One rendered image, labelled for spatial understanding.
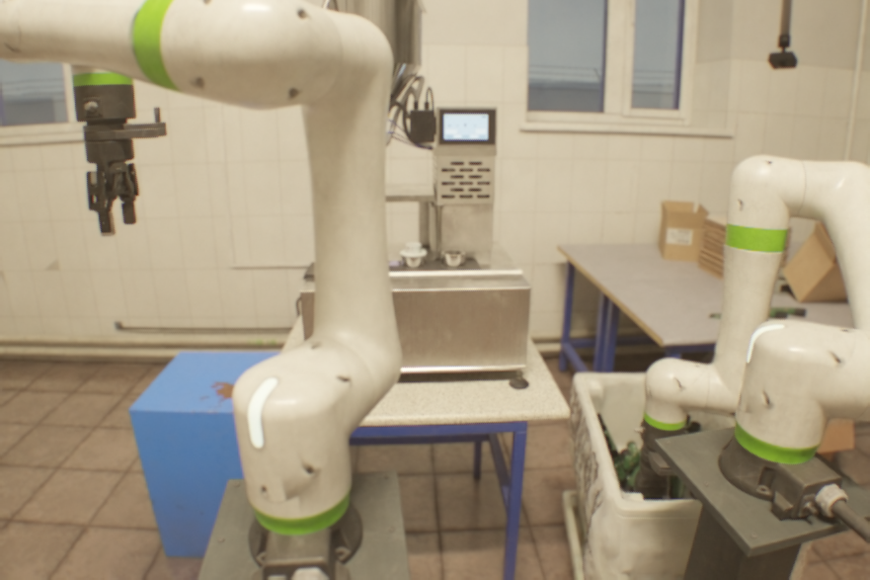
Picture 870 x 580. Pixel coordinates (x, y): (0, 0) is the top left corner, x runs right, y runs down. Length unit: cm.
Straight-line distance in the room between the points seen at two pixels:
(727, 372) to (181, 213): 278
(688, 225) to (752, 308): 169
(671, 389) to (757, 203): 41
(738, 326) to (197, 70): 102
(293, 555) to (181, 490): 130
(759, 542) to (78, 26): 105
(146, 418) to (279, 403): 126
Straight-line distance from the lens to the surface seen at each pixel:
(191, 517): 200
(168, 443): 184
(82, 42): 70
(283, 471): 62
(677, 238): 281
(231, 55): 51
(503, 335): 139
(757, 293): 114
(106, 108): 91
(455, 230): 151
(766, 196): 110
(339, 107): 64
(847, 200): 112
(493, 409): 134
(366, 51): 64
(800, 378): 83
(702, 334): 193
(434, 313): 134
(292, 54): 51
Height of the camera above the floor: 145
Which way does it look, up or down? 15 degrees down
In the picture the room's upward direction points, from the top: straight up
